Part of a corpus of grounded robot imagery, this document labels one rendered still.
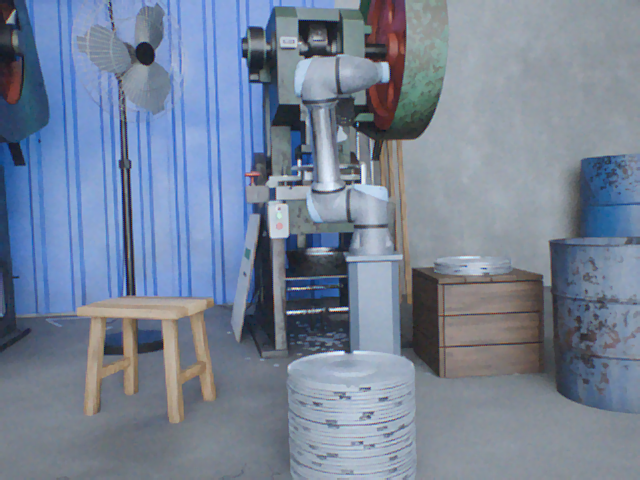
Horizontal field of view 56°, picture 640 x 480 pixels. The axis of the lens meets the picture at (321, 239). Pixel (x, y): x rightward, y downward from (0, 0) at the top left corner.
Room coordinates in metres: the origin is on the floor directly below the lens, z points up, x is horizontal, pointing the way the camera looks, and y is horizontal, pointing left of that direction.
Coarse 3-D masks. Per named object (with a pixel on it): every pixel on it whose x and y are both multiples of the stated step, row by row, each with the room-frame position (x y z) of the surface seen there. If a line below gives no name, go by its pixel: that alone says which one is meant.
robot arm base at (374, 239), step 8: (384, 224) 1.96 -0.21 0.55; (360, 232) 1.96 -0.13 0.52; (368, 232) 1.94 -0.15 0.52; (376, 232) 1.94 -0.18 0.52; (384, 232) 1.96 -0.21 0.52; (352, 240) 1.98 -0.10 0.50; (360, 240) 1.96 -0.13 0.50; (368, 240) 1.94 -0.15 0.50; (376, 240) 1.93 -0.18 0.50; (384, 240) 1.95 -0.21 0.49; (352, 248) 1.96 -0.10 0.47; (360, 248) 1.94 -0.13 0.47; (368, 248) 1.93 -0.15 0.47; (376, 248) 1.93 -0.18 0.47; (384, 248) 1.94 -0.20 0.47; (392, 248) 1.96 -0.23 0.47
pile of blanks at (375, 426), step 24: (288, 384) 1.36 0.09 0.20; (408, 384) 1.28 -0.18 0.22; (312, 408) 1.25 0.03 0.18; (336, 408) 1.23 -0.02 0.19; (360, 408) 1.21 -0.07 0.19; (384, 408) 1.23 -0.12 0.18; (408, 408) 1.29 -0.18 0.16; (312, 432) 1.25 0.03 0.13; (336, 432) 1.22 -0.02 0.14; (360, 432) 1.22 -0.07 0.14; (384, 432) 1.23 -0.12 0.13; (408, 432) 1.29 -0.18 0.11; (312, 456) 1.24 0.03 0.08; (336, 456) 1.22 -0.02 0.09; (360, 456) 1.22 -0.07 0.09; (384, 456) 1.23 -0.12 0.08; (408, 456) 1.29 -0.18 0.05
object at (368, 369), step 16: (336, 352) 1.50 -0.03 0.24; (368, 352) 1.49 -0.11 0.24; (304, 368) 1.37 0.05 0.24; (320, 368) 1.37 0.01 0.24; (336, 368) 1.34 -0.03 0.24; (352, 368) 1.34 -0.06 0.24; (368, 368) 1.33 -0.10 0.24; (384, 368) 1.35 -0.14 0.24; (400, 368) 1.35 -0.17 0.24; (320, 384) 1.23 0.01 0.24; (336, 384) 1.23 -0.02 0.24; (368, 384) 1.22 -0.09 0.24; (384, 384) 1.23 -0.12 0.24
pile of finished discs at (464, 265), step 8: (464, 256) 2.42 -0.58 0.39; (472, 256) 2.42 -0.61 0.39; (488, 256) 2.38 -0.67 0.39; (440, 264) 2.22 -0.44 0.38; (448, 264) 2.18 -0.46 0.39; (456, 264) 2.16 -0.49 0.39; (464, 264) 2.15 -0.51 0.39; (472, 264) 2.14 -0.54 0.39; (480, 264) 2.13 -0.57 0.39; (488, 264) 2.13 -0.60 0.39; (496, 264) 2.14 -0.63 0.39; (504, 264) 2.23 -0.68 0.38; (512, 264) 2.22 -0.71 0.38; (440, 272) 2.22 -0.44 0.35; (448, 272) 2.18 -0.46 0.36; (456, 272) 2.21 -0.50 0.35; (464, 272) 2.15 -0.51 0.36; (472, 272) 2.14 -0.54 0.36; (480, 272) 2.13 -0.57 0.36; (488, 272) 2.19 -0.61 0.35; (496, 272) 2.14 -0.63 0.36; (504, 272) 2.16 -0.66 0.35
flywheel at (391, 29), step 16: (384, 0) 2.94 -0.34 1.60; (400, 0) 2.72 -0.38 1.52; (368, 16) 3.09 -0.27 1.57; (384, 16) 2.95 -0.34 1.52; (400, 16) 2.72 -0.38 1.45; (384, 32) 2.95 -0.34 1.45; (400, 32) 2.73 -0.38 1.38; (400, 48) 2.73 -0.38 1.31; (400, 64) 2.74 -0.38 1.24; (400, 80) 2.74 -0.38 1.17; (368, 96) 3.12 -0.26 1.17; (384, 112) 2.96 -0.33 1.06; (384, 128) 2.87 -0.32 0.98
